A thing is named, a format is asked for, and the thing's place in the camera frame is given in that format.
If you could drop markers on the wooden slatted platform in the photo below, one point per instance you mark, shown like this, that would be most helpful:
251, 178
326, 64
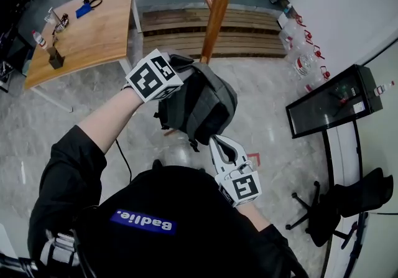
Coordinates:
248, 26

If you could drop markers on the clear water bottle red label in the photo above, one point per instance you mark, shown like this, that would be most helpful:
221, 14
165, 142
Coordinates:
38, 38

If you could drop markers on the person's black shirt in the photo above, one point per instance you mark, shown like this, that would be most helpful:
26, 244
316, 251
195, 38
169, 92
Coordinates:
149, 224

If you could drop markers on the black office chair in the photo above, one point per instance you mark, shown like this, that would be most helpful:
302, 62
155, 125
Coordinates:
357, 199

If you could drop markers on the black flat screen monitor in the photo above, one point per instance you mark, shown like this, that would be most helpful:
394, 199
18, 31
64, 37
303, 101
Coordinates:
332, 102

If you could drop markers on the grey backpack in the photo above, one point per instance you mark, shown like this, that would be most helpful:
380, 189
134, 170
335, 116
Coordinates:
203, 102

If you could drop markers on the wooden coat rack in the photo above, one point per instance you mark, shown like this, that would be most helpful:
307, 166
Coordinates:
219, 12

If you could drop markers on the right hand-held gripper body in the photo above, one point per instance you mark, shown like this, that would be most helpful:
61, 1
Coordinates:
244, 188

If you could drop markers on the person's right forearm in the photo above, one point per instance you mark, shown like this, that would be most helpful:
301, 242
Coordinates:
256, 217

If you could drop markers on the black box holder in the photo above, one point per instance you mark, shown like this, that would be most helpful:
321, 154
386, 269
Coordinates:
56, 59

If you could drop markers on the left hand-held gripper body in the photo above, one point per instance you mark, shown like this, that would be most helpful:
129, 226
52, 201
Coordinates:
152, 76

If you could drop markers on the row of clear water jugs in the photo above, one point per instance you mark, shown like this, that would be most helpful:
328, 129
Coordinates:
303, 63

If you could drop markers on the person's left forearm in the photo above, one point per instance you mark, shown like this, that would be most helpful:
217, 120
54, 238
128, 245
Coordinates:
109, 119

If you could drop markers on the wooden table with white legs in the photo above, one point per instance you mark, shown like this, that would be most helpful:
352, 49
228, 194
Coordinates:
93, 37

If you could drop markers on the clear glass cup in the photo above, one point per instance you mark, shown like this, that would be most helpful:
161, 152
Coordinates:
51, 16

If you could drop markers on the small clear bottle red cap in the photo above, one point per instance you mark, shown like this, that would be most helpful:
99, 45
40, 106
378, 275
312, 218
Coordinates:
382, 88

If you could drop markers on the blue cloth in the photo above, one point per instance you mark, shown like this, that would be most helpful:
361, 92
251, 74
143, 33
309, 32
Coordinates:
83, 11

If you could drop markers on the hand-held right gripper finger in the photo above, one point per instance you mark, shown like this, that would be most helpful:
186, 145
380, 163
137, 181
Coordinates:
215, 154
240, 152

